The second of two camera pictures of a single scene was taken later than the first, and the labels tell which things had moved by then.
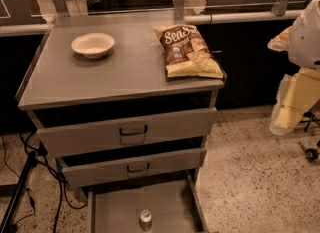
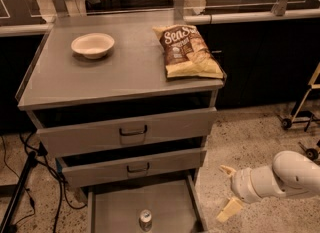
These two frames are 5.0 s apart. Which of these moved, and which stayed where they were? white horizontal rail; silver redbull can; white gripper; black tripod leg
Moved: white gripper
Stayed: silver redbull can; black tripod leg; white horizontal rail
